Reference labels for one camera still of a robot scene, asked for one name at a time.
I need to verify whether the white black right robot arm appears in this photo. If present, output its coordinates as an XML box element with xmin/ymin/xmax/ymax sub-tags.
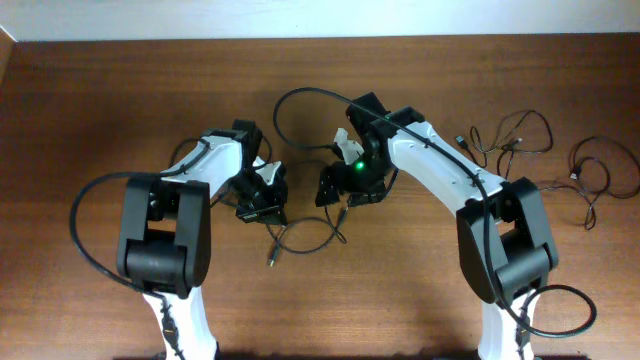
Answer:
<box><xmin>316</xmin><ymin>105</ymin><xmax>559</xmax><ymax>359</ymax></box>

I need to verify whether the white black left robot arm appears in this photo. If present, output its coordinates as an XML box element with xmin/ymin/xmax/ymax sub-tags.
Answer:
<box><xmin>116</xmin><ymin>120</ymin><xmax>287</xmax><ymax>359</ymax></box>

